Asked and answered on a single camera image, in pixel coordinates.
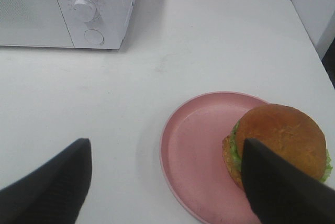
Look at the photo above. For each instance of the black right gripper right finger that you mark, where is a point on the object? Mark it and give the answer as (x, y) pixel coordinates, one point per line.
(280, 193)

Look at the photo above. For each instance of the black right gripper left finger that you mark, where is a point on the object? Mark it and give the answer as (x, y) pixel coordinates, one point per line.
(54, 192)

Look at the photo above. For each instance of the toy burger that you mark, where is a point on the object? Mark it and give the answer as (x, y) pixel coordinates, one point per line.
(287, 131)

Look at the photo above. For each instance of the pink round plate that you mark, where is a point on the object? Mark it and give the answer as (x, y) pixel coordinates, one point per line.
(192, 162)

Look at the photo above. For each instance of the round white door button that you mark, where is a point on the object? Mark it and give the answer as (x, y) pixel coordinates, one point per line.
(94, 36)

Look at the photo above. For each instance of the white microwave door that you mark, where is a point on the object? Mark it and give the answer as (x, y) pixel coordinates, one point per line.
(33, 23)

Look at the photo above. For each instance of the white dial knob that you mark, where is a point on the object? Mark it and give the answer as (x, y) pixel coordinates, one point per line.
(85, 10)

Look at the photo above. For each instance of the white microwave oven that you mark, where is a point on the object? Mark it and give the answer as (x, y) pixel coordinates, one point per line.
(111, 19)

